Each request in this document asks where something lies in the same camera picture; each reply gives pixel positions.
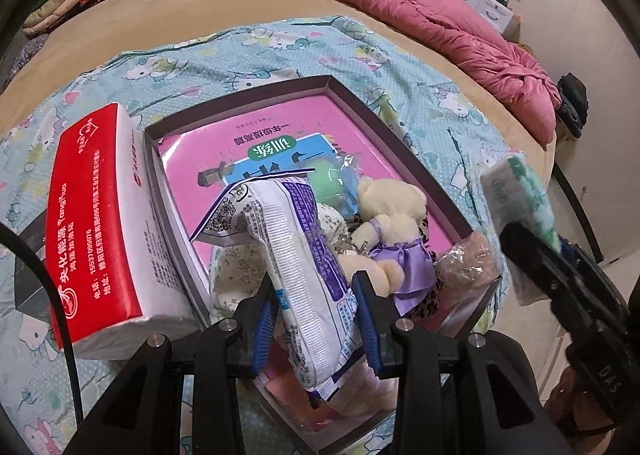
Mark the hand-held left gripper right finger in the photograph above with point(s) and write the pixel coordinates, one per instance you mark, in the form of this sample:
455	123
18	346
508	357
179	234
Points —
371	340

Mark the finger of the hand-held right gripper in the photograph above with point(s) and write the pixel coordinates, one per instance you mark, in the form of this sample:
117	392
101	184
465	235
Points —
570	246
535	260

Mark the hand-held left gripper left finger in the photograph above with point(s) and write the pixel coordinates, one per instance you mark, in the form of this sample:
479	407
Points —
265	335

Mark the white floral scrunchie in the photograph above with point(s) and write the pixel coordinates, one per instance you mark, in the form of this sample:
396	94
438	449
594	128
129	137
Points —
235	280

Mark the beige item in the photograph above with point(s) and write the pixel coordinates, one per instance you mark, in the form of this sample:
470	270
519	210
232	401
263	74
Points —
470	260

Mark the leopard print scrunchie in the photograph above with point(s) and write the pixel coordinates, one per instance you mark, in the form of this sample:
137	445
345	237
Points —
425	302

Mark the green printed tissue pack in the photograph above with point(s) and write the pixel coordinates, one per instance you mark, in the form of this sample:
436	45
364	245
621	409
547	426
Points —
520	190

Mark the white and blue plastic packet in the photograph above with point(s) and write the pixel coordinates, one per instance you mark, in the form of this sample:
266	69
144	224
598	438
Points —
300	245

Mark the green ball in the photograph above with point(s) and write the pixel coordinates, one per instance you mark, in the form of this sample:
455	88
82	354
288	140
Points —
325	180

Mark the dark shallow tray box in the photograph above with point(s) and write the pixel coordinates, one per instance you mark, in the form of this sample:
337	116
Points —
235	110

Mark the black bag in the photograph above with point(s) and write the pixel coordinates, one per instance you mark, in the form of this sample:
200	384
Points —
570	100

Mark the pink book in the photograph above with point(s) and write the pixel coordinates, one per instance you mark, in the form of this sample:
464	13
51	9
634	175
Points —
210	155

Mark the red tissue pack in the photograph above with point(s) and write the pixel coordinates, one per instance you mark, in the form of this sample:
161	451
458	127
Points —
95	210

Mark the dark cardboard box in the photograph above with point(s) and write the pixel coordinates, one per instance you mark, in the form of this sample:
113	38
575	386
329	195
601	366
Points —
30	275

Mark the white drawer cabinet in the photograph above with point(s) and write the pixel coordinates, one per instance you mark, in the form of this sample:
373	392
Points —
480	5

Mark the pink quilt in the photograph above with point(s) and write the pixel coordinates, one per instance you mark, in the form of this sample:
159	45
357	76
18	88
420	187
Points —
425	0

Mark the cat printed blue blanket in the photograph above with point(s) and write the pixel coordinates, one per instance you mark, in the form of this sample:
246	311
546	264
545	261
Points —
250	50

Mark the beige bed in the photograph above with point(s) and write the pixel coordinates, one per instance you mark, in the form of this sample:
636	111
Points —
175	0

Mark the dark patterned cloth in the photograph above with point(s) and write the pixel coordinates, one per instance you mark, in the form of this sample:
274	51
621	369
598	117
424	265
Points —
22	52

